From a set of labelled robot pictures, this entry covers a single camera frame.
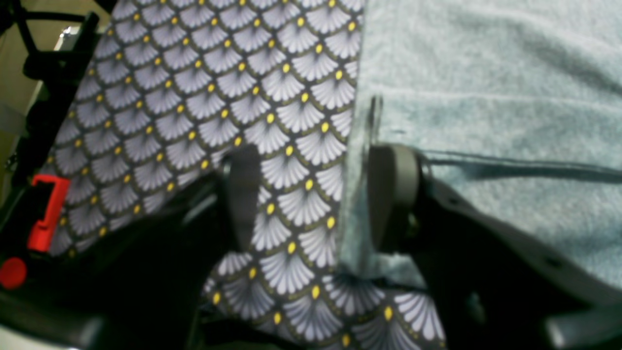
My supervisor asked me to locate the red right edge clamp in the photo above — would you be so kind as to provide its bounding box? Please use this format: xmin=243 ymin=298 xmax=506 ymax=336
xmin=27 ymin=174 xmax=71 ymax=253

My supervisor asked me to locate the fan-patterned purple table cloth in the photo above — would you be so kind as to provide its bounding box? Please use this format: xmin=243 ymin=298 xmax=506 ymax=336
xmin=44 ymin=0 xmax=447 ymax=350

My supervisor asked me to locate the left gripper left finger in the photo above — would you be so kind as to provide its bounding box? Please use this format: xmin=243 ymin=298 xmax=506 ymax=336
xmin=181 ymin=145 xmax=261 ymax=252

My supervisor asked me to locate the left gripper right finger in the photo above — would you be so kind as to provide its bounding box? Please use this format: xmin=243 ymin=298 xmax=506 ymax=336
xmin=367 ymin=144 xmax=621 ymax=307

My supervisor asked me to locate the light grey T-shirt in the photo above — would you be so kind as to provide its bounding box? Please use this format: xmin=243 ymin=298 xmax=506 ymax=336
xmin=337 ymin=0 xmax=622 ymax=289

